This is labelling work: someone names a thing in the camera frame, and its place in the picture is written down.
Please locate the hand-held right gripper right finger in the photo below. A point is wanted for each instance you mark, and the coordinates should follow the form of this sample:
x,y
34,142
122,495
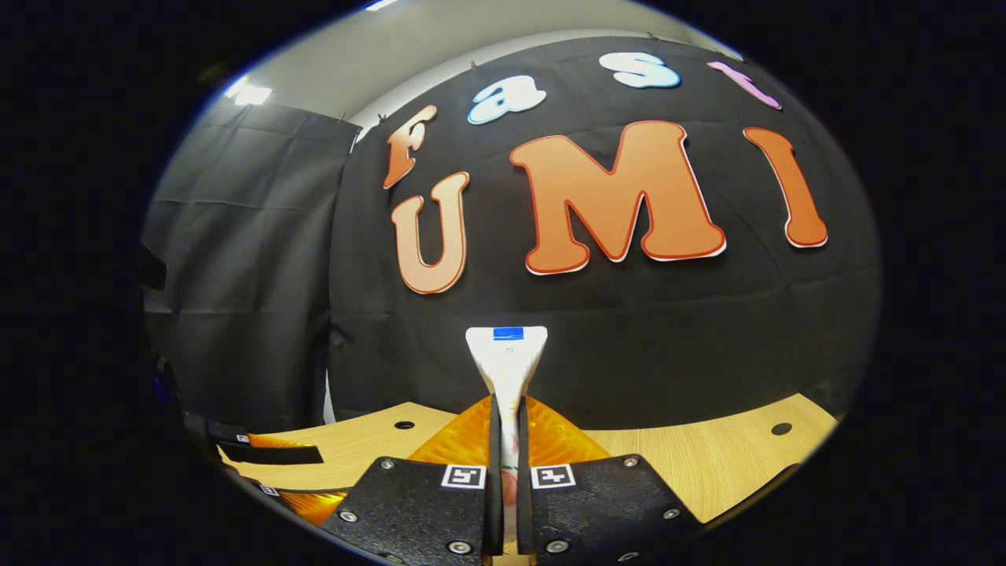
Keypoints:
x,y
522,440

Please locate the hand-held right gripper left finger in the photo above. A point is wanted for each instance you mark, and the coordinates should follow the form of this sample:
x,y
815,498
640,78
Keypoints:
x,y
495,440

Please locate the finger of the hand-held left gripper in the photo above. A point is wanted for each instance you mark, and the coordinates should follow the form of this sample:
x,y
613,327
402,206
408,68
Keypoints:
x,y
310,503
275,454

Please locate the white toothpaste tube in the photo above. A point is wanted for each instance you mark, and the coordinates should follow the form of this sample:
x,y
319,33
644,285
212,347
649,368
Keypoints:
x,y
507,362

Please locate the wooden desktop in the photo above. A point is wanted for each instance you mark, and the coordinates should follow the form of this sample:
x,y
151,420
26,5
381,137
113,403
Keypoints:
x,y
707,464

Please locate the black backdrop cloth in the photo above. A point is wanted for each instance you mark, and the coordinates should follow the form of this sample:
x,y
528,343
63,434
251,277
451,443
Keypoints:
x,y
613,346

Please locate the plain black cloth panel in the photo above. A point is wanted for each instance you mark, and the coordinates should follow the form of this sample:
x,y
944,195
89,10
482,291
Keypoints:
x,y
244,275

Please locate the ceiling light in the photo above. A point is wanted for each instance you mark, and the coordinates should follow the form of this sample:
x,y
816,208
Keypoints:
x,y
253,93
381,4

